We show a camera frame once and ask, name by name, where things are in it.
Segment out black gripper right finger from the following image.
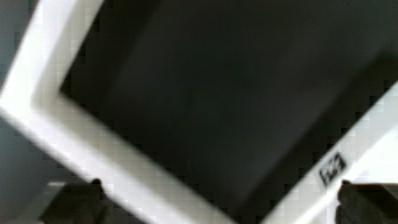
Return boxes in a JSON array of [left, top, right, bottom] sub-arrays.
[[333, 180, 398, 224]]

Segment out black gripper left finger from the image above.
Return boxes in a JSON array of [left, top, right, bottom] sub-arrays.
[[38, 179, 106, 224]]

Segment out white square table top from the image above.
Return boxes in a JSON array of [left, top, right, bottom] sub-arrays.
[[261, 83, 398, 224]]

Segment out white U-shaped obstacle fence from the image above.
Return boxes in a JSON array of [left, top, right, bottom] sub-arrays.
[[0, 0, 237, 224]]

